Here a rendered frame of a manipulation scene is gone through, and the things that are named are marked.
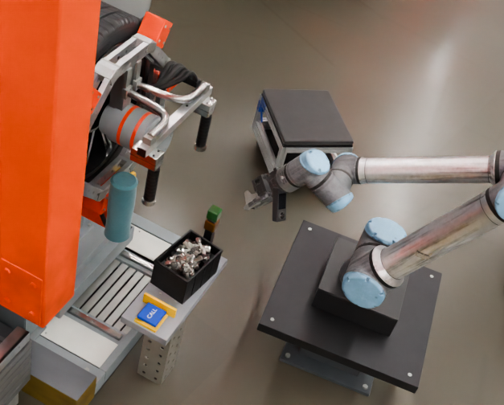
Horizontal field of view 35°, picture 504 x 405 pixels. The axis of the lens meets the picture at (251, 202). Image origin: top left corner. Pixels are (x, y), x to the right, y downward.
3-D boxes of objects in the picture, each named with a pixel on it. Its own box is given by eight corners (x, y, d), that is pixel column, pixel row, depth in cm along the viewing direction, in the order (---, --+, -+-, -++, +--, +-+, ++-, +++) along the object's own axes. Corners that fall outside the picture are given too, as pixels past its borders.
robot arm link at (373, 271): (372, 285, 287) (554, 186, 240) (359, 318, 274) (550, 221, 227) (342, 256, 284) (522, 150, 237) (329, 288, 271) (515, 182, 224)
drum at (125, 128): (118, 122, 276) (122, 88, 266) (172, 149, 272) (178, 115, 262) (95, 142, 266) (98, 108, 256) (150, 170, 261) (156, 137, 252)
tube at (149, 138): (126, 93, 255) (130, 65, 248) (179, 118, 252) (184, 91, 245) (95, 120, 243) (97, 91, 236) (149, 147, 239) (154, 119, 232)
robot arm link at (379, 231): (396, 257, 298) (413, 223, 287) (386, 287, 285) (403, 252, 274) (358, 240, 300) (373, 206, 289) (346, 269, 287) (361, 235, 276)
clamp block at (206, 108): (190, 100, 273) (193, 87, 269) (215, 112, 271) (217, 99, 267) (183, 108, 269) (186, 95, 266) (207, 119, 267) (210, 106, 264)
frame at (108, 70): (143, 138, 304) (161, 12, 267) (158, 146, 302) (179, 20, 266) (55, 220, 264) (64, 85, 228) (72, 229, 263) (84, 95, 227)
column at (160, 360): (151, 353, 304) (165, 281, 276) (174, 366, 302) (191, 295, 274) (137, 372, 297) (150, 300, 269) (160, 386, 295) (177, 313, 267)
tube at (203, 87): (158, 67, 270) (162, 39, 262) (209, 90, 266) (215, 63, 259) (130, 90, 257) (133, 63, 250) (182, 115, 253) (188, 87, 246)
